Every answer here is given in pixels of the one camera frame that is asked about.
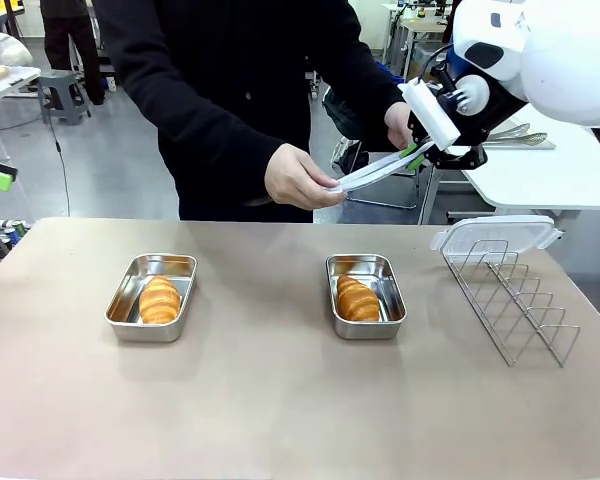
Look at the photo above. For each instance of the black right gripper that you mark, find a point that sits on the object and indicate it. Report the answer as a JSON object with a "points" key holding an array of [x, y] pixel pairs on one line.
{"points": [[495, 107]]}

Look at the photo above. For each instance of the clear plastic clip lid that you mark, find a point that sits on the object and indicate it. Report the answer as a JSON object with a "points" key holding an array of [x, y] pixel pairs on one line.
{"points": [[495, 232], [375, 172]]}

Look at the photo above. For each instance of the metal tongs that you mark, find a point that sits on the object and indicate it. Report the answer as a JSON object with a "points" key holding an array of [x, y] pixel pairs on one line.
{"points": [[522, 136]]}

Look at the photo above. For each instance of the golden croissant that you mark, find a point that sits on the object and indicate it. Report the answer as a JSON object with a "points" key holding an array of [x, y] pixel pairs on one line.
{"points": [[357, 300], [160, 300]]}

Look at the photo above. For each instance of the rectangular steel container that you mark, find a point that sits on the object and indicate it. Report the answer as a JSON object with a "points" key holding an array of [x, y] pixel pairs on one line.
{"points": [[130, 327], [395, 325]]}

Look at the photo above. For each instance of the person right forearm black sleeve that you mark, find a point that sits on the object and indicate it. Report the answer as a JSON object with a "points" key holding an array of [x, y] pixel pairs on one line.
{"points": [[220, 145]]}

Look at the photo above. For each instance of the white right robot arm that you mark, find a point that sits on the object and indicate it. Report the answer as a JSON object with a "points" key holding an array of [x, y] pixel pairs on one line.
{"points": [[565, 65]]}

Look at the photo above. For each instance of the person left forearm black sleeve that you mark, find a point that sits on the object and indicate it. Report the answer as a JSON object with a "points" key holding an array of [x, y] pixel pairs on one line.
{"points": [[370, 95]]}

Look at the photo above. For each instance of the white table with bread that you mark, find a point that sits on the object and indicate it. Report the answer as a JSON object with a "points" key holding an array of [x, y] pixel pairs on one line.
{"points": [[15, 80]]}

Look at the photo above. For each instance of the person left hand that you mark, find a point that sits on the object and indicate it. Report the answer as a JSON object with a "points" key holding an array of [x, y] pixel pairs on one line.
{"points": [[397, 127]]}

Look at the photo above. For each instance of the person right hand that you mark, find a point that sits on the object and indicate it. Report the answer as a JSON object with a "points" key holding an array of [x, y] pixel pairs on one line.
{"points": [[300, 182]]}

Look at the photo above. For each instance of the dark cart with cans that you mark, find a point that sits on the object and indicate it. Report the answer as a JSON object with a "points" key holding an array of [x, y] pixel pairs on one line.
{"points": [[0, 240]]}

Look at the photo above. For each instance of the black chair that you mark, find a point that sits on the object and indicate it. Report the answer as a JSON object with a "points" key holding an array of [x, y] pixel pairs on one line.
{"points": [[350, 120]]}

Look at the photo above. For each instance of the grey plastic stool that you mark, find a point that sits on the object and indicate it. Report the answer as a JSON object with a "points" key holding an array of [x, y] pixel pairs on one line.
{"points": [[65, 95]]}

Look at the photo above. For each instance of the clear dome cover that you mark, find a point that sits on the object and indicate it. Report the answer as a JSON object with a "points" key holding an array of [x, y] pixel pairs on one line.
{"points": [[5, 50]]}

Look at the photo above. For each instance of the wooden top background table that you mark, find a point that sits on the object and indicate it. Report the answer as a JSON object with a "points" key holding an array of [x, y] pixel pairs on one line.
{"points": [[422, 27]]}

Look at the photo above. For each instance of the white side table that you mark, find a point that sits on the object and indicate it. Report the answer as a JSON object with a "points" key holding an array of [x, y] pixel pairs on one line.
{"points": [[555, 175]]}

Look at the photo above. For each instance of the background person dark clothes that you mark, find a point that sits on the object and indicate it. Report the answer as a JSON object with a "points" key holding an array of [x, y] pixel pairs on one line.
{"points": [[70, 45]]}

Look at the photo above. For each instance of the person torso black clothes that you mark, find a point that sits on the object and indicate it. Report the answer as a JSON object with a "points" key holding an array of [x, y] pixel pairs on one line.
{"points": [[240, 75]]}

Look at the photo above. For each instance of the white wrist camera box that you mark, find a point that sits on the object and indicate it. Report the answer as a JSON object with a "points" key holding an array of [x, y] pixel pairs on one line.
{"points": [[430, 112]]}

